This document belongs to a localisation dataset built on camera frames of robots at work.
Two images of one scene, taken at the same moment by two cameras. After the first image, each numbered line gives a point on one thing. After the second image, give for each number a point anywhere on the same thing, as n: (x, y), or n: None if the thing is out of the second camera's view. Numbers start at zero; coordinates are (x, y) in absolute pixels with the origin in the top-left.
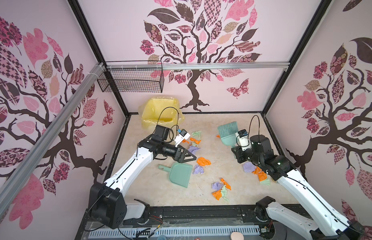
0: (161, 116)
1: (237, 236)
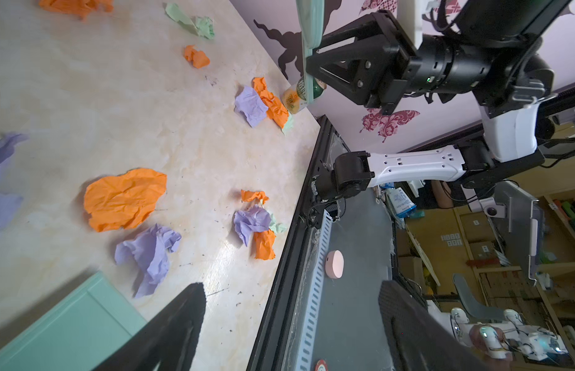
0: None
1: (335, 263)
